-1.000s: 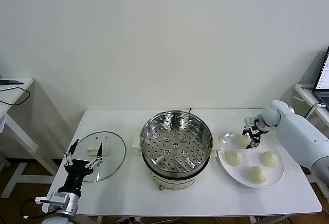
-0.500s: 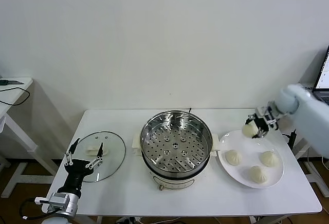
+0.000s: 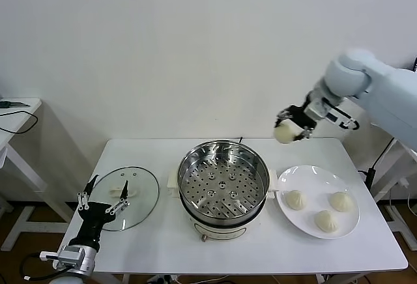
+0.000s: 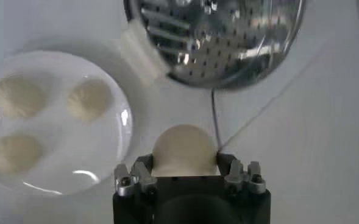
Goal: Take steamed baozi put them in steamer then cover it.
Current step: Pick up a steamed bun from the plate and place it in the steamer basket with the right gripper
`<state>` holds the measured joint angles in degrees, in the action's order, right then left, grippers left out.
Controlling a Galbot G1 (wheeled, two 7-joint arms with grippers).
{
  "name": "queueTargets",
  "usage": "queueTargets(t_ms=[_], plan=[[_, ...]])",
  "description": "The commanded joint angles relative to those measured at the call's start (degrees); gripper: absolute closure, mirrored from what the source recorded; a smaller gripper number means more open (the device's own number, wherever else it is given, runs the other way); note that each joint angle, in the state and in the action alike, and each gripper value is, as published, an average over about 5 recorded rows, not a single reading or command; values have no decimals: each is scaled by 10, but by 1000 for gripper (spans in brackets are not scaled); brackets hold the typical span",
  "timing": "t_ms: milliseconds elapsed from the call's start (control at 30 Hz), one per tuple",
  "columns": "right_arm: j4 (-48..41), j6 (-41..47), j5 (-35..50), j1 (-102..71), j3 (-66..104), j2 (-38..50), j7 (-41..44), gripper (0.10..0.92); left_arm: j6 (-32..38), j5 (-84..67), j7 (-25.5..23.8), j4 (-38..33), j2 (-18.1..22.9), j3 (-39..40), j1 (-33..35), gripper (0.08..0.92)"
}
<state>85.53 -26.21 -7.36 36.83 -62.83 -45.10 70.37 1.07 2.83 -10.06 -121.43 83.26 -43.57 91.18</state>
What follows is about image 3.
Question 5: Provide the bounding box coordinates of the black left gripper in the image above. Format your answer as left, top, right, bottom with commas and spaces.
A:
70, 175, 130, 249

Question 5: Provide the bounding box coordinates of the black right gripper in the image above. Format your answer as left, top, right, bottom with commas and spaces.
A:
276, 104, 317, 142

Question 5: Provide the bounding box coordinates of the white steamed baozi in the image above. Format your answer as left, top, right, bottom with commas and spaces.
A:
285, 189, 308, 211
328, 192, 356, 213
313, 210, 341, 233
272, 119, 302, 144

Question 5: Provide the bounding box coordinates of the glass lid with white handle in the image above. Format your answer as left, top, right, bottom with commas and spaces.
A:
87, 165, 160, 232

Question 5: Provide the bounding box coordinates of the perforated stainless steel steamer basket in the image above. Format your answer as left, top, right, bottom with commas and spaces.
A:
166, 139, 280, 223

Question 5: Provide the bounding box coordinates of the white round plate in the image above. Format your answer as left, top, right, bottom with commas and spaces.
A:
276, 165, 362, 240

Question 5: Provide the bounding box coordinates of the white power strip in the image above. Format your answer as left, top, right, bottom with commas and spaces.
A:
148, 274, 179, 284

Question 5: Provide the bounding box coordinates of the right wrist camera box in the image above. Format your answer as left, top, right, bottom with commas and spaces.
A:
321, 100, 359, 131

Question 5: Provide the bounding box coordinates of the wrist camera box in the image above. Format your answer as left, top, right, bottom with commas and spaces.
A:
39, 245, 86, 269
321, 100, 359, 131

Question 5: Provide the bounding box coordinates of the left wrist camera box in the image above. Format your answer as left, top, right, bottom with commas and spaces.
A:
39, 245, 86, 269

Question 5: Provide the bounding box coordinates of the black laptop power cable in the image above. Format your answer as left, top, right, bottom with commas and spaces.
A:
358, 139, 397, 189

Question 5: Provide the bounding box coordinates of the thin black looped cable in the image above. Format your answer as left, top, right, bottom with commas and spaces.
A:
0, 110, 38, 134

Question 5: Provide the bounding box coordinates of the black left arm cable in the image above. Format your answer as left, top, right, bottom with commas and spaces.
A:
21, 253, 66, 281

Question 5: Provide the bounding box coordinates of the white side table with cable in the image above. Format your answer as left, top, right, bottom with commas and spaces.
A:
0, 97, 72, 252

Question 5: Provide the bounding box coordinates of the white hanging cable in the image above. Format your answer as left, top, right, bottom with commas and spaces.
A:
401, 178, 413, 220

